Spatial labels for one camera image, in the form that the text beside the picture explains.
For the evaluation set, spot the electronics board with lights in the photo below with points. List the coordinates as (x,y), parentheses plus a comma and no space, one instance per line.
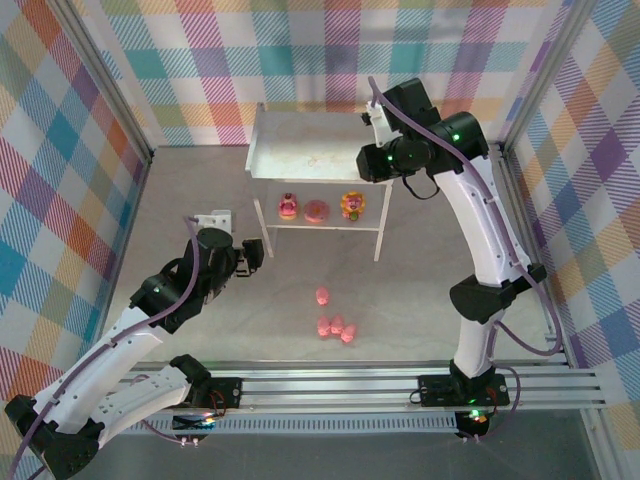
(192,422)
(475,417)

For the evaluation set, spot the aluminium frame post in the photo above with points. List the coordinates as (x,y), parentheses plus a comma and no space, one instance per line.
(545,75)
(100,75)

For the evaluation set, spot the wide aluminium base rail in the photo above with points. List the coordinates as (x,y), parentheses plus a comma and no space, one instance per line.
(325,387)

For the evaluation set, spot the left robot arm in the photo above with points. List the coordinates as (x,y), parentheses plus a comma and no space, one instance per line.
(125,340)

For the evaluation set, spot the pink donut toy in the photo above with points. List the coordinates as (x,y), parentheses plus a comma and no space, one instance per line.
(316,211)

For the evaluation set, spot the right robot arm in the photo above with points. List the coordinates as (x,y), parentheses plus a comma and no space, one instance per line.
(480,235)

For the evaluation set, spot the pink pig sunflower toy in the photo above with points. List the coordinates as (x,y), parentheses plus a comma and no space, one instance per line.
(353,205)

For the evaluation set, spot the white two-tier shelf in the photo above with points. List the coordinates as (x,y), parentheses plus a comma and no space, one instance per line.
(310,150)

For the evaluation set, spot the checkered backdrop cloth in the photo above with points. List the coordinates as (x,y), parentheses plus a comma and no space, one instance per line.
(50,200)
(600,200)
(200,60)

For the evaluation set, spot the aluminium frame rail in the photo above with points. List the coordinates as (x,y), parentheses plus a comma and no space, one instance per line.
(136,210)
(518,200)

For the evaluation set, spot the pink bear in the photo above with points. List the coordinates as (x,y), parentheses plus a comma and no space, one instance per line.
(288,206)

